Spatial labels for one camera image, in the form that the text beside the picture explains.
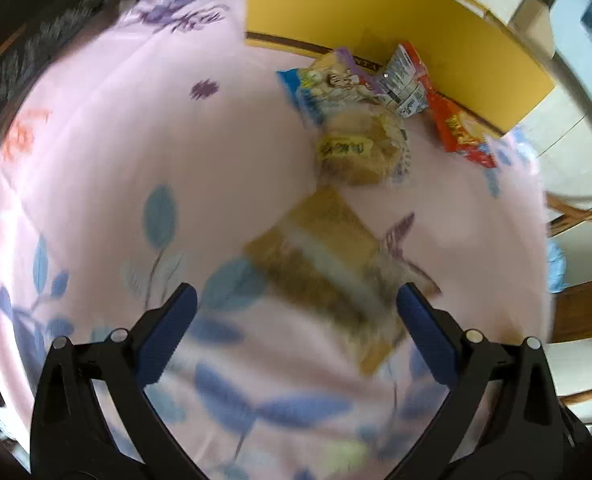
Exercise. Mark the white red snack packet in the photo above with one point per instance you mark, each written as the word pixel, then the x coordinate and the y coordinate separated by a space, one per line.
pixel 403 80

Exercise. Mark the wooden armchair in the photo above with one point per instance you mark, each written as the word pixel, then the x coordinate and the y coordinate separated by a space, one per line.
pixel 586 310

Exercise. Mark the purple blue snack packet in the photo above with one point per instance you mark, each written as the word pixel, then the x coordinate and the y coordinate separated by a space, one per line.
pixel 336 80

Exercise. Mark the blue cloth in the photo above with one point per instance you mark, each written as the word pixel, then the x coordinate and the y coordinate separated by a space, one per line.
pixel 556 270

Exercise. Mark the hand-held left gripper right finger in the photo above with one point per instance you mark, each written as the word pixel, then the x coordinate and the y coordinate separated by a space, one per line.
pixel 423 330

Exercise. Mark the orange red snack packet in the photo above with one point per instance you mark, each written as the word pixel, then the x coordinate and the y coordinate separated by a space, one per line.
pixel 458 127

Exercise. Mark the pink floral blanket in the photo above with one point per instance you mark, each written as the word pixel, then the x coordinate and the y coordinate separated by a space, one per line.
pixel 126 160

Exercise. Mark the dark carved furniture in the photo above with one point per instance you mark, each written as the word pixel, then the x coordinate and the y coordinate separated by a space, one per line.
pixel 51 20

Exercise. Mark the cardboard box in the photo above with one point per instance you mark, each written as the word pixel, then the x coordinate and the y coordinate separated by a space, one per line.
pixel 538 25

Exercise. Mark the brown peanut packet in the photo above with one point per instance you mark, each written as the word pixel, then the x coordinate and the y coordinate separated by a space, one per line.
pixel 326 260

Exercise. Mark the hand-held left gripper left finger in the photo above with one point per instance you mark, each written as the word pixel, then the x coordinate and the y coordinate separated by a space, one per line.
pixel 168 327

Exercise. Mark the yellow flat box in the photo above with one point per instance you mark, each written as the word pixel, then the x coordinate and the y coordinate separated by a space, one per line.
pixel 376 10

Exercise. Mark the yellow bread packet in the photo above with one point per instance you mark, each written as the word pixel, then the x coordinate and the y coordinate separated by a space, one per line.
pixel 361 145

